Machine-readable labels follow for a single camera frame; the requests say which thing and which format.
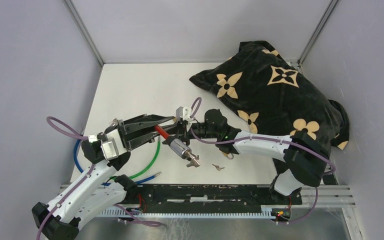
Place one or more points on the black floral blanket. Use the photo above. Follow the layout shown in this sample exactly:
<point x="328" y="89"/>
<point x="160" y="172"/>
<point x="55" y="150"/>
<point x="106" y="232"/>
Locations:
<point x="274" y="98"/>

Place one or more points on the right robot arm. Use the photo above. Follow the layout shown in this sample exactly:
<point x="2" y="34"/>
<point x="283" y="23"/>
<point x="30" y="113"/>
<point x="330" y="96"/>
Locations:
<point x="306" y="160"/>

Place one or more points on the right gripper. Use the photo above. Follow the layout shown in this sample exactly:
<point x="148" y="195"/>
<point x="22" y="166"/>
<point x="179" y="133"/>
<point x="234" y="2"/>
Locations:
<point x="182" y="131"/>

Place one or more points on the blue cable lock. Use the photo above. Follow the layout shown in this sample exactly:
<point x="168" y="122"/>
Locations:
<point x="76" y="150"/>

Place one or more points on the red cable lock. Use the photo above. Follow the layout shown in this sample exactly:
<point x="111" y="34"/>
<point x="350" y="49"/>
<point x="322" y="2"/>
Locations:
<point x="176" y="145"/>

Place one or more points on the small brass padlock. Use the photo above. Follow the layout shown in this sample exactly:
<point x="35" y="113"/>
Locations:
<point x="229" y="156"/>

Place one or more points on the red cable lock keys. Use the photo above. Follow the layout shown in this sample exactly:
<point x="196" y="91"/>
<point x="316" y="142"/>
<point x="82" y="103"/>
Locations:
<point x="193" y="161"/>

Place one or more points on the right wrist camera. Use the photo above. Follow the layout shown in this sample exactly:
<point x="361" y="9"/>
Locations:
<point x="184" y="117"/>

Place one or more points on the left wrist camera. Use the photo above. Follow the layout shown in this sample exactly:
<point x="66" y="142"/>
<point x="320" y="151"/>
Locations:
<point x="99" y="147"/>

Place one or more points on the small padlock keys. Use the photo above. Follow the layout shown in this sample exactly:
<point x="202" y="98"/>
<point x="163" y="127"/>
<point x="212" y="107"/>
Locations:
<point x="218" y="168"/>

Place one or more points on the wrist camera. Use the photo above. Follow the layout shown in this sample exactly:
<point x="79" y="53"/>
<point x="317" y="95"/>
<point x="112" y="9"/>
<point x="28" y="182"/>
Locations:
<point x="184" y="117"/>
<point x="99" y="147"/>

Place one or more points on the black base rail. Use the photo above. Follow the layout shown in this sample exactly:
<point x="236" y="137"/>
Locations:
<point x="206" y="199"/>

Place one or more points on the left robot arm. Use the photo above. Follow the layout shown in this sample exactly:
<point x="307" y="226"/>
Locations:
<point x="64" y="216"/>

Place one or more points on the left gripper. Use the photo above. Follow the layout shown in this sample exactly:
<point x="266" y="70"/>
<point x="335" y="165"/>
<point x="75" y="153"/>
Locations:
<point x="139" y="129"/>

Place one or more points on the green cable lock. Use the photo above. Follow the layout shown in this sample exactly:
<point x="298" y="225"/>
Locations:
<point x="139" y="169"/>

